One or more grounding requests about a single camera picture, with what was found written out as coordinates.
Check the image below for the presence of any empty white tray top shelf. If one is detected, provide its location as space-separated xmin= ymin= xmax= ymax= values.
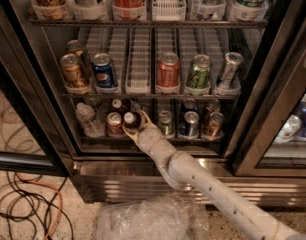
xmin=151 ymin=0 xmax=186 ymax=21

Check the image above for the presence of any clear plastic bin with wrap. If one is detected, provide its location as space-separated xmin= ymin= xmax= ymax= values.
xmin=96 ymin=194 xmax=209 ymax=240

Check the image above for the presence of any clear plastic water bottle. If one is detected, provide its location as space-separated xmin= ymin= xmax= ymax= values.
xmin=76 ymin=102 xmax=104 ymax=138

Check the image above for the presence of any orange can bottom shelf front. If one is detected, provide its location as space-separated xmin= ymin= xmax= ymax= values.
xmin=106 ymin=112 xmax=124 ymax=136

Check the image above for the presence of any red can shelf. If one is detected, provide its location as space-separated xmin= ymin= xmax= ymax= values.
xmin=157 ymin=52 xmax=180 ymax=88
xmin=113 ymin=0 xmax=145 ymax=21

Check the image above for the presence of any gold can middle shelf front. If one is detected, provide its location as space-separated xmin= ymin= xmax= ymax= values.
xmin=60 ymin=53 xmax=89 ymax=88

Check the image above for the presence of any red can middle shelf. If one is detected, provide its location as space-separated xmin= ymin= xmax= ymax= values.
xmin=157 ymin=52 xmax=180 ymax=88

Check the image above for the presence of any green can bottom shelf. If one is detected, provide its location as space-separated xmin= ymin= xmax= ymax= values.
xmin=158 ymin=110 xmax=175 ymax=138

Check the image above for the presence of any green can middle shelf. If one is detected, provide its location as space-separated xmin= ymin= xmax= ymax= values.
xmin=186 ymin=54 xmax=211 ymax=89

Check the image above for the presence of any copper can bottom shelf rear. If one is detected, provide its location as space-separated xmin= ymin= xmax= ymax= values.
xmin=202 ymin=99 xmax=221 ymax=120

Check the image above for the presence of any white can behind right door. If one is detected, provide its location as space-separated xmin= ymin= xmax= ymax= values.
xmin=274 ymin=115 xmax=301 ymax=143

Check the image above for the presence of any gold can middle shelf rear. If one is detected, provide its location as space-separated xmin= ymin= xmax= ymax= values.
xmin=65 ymin=39 xmax=92 ymax=75

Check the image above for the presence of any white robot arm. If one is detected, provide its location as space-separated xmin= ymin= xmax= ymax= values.
xmin=122 ymin=110 xmax=306 ymax=240

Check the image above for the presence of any silver slim can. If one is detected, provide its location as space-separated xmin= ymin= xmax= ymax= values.
xmin=216 ymin=52 xmax=244 ymax=89

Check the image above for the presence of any dark bottle with white cap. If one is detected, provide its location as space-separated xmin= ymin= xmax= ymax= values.
xmin=124 ymin=112 xmax=145 ymax=131

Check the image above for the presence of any orange cable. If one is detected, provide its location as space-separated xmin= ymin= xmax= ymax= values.
xmin=15 ymin=171 xmax=63 ymax=240

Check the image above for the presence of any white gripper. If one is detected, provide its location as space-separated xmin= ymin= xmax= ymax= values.
xmin=122 ymin=110 xmax=177 ymax=158

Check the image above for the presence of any left glass fridge door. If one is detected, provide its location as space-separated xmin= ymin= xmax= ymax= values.
xmin=0 ymin=0 xmax=73 ymax=176

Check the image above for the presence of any red can top shelf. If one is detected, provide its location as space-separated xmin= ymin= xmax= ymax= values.
xmin=113 ymin=0 xmax=145 ymax=21

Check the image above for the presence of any copper can shelf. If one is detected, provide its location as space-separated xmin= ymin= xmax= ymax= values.
xmin=202 ymin=99 xmax=221 ymax=120
xmin=203 ymin=112 xmax=224 ymax=139

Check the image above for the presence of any right glass fridge door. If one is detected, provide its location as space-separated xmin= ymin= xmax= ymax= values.
xmin=225 ymin=0 xmax=306 ymax=178

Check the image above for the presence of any gold can top shelf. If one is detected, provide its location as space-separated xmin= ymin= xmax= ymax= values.
xmin=33 ymin=0 xmax=66 ymax=20

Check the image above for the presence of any blue can shelf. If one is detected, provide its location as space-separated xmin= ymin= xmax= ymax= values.
xmin=181 ymin=98 xmax=197 ymax=114
xmin=180 ymin=111 xmax=199 ymax=138

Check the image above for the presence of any blue pepsi can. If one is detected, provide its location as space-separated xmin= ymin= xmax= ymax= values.
xmin=91 ymin=53 xmax=118 ymax=88

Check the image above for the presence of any copper can bottom shelf front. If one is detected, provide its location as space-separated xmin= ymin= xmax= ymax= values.
xmin=203 ymin=112 xmax=224 ymax=139

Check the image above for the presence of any blue can bottom shelf rear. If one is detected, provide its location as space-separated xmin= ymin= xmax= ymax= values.
xmin=181 ymin=98 xmax=197 ymax=114

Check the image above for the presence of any blue can bottom shelf front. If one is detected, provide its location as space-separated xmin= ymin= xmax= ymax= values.
xmin=180 ymin=111 xmax=199 ymax=138

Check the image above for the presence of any gold can shelf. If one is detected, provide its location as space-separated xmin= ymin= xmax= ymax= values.
xmin=60 ymin=53 xmax=89 ymax=88
xmin=65 ymin=39 xmax=92 ymax=75
xmin=33 ymin=0 xmax=66 ymax=20

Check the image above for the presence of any black cable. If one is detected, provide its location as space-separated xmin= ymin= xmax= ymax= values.
xmin=0 ymin=170 xmax=74 ymax=240

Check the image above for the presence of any glass fridge door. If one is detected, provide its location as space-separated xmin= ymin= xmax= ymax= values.
xmin=0 ymin=0 xmax=73 ymax=176
xmin=225 ymin=0 xmax=306 ymax=178

